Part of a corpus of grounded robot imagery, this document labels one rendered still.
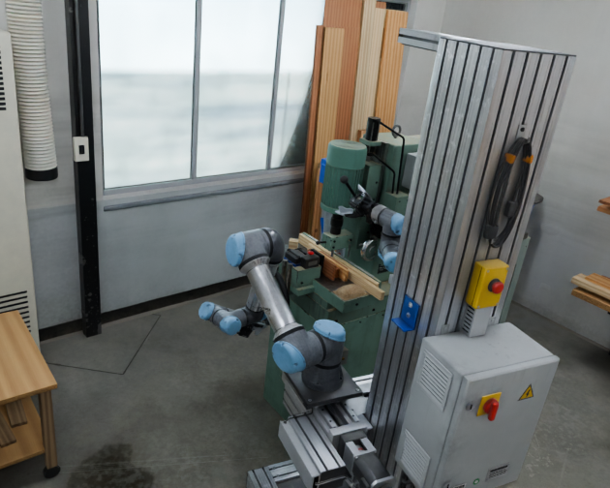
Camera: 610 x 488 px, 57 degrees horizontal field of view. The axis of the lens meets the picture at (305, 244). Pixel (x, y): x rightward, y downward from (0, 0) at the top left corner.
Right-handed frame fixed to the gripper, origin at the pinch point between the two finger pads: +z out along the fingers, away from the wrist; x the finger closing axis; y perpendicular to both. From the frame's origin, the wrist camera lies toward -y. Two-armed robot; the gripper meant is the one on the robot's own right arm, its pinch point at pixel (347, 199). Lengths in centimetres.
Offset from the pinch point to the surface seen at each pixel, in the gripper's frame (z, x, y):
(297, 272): 8.3, 35.9, -15.8
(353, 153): 7.9, -17.3, 7.9
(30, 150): 126, 77, 61
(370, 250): 2.1, 3.9, -35.9
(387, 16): 149, -157, -52
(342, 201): 9.2, -0.8, -7.7
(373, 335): -6, 31, -71
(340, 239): 12.5, 9.6, -26.7
